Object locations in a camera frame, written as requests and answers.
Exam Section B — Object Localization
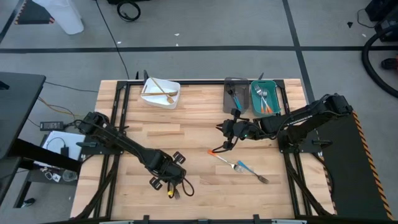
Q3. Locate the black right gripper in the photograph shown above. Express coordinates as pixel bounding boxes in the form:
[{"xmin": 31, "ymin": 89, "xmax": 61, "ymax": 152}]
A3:
[{"xmin": 216, "ymin": 108, "xmax": 259, "ymax": 150}]

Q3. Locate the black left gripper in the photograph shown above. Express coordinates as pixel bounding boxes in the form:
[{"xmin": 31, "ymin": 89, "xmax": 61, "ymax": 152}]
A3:
[{"xmin": 146, "ymin": 151, "xmax": 187, "ymax": 193}]

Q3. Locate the black fork teal handle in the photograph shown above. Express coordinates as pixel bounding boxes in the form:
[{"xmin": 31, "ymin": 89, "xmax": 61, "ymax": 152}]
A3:
[
  {"xmin": 237, "ymin": 160, "xmax": 270, "ymax": 185},
  {"xmin": 226, "ymin": 81, "xmax": 243, "ymax": 110}
]

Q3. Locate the silver fork orange handle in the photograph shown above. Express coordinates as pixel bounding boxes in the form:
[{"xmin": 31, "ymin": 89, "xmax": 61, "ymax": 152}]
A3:
[
  {"xmin": 254, "ymin": 84, "xmax": 268, "ymax": 114},
  {"xmin": 261, "ymin": 89, "xmax": 275, "ymax": 114},
  {"xmin": 207, "ymin": 149, "xmax": 244, "ymax": 173}
]

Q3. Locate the grey translucent plastic bin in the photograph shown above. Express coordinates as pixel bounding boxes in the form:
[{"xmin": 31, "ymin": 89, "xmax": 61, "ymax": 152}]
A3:
[{"xmin": 222, "ymin": 77, "xmax": 251, "ymax": 114}]

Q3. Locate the teal plastic bin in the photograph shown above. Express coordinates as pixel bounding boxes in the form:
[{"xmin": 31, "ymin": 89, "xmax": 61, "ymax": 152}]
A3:
[{"xmin": 250, "ymin": 80, "xmax": 282, "ymax": 118}]

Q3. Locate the white plastic bin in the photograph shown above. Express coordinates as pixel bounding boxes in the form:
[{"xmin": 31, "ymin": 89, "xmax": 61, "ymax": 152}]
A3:
[{"xmin": 139, "ymin": 77, "xmax": 182, "ymax": 110}]

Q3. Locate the clear glass bowl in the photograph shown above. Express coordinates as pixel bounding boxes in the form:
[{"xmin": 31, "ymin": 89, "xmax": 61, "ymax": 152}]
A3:
[{"xmin": 62, "ymin": 169, "xmax": 78, "ymax": 182}]

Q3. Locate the white board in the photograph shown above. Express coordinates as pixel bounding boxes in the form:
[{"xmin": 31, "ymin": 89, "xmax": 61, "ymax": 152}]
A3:
[{"xmin": 41, "ymin": 130, "xmax": 86, "ymax": 162}]

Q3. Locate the black hazard-striped mat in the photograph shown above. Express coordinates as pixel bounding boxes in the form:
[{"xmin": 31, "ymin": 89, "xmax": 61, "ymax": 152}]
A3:
[
  {"xmin": 315, "ymin": 110, "xmax": 396, "ymax": 222},
  {"xmin": 14, "ymin": 0, "xmax": 56, "ymax": 26}
]

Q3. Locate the black desk base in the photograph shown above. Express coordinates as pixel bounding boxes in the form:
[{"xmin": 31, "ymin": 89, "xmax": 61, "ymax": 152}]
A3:
[{"xmin": 0, "ymin": 138, "xmax": 82, "ymax": 206}]

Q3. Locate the black power adapter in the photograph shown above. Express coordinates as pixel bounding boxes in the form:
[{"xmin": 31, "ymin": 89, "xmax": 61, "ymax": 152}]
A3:
[{"xmin": 39, "ymin": 121, "xmax": 65, "ymax": 132}]

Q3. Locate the person's foot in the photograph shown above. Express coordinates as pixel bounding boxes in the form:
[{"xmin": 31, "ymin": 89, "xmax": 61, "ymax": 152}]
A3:
[{"xmin": 381, "ymin": 57, "xmax": 398, "ymax": 71}]

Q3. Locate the black desk top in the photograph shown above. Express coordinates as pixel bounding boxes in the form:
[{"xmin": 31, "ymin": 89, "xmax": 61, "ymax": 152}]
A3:
[{"xmin": 0, "ymin": 72, "xmax": 47, "ymax": 160}]

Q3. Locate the black floor equipment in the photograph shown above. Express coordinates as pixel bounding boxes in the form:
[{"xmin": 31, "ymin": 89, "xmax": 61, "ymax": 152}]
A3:
[{"xmin": 365, "ymin": 0, "xmax": 398, "ymax": 43}]

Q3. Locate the white bag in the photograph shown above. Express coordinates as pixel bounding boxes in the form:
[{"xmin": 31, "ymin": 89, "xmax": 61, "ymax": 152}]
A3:
[{"xmin": 32, "ymin": 0, "xmax": 85, "ymax": 35}]

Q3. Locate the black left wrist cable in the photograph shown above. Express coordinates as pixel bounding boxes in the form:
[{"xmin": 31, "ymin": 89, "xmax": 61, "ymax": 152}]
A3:
[{"xmin": 181, "ymin": 177, "xmax": 195, "ymax": 198}]

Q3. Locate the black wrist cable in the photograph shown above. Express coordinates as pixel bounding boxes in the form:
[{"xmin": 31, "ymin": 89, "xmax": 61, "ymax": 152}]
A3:
[
  {"xmin": 181, "ymin": 177, "xmax": 195, "ymax": 198},
  {"xmin": 212, "ymin": 136, "xmax": 242, "ymax": 154}
]

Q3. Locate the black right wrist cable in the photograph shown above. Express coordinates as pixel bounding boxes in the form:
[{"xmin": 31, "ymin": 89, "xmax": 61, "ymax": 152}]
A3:
[{"xmin": 212, "ymin": 136, "xmax": 242, "ymax": 154}]

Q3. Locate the black table frame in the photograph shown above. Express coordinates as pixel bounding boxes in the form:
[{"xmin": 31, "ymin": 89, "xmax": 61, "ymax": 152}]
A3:
[{"xmin": 70, "ymin": 70, "xmax": 335, "ymax": 222}]

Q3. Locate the yellow floor cable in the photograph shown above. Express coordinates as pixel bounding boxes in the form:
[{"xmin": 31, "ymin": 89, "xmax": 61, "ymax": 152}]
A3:
[{"xmin": 37, "ymin": 95, "xmax": 82, "ymax": 118}]

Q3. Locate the thin black floor cable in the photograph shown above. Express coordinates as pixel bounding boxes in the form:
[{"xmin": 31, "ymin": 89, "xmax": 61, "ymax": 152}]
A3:
[{"xmin": 43, "ymin": 81, "xmax": 100, "ymax": 93}]

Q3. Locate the black vacuum hose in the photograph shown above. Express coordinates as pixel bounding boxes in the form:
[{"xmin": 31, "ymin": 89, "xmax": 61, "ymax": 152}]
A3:
[{"xmin": 361, "ymin": 25, "xmax": 398, "ymax": 99}]

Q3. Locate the coiled black cable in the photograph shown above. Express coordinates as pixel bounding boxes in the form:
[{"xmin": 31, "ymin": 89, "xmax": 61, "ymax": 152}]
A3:
[{"xmin": 116, "ymin": 0, "xmax": 142, "ymax": 23}]

